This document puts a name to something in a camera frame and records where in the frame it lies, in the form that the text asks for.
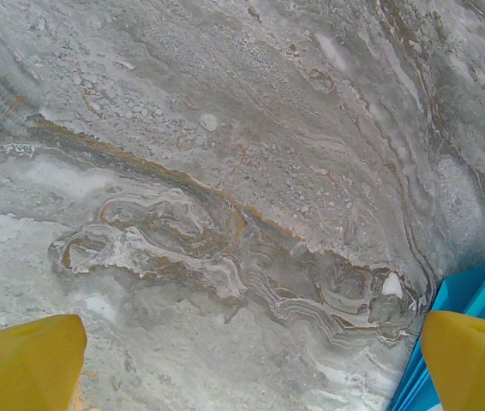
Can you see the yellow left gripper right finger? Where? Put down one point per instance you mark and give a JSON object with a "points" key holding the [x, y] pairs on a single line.
{"points": [[478, 368]]}

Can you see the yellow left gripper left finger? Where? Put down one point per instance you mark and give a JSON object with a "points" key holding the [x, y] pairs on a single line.
{"points": [[24, 368]]}

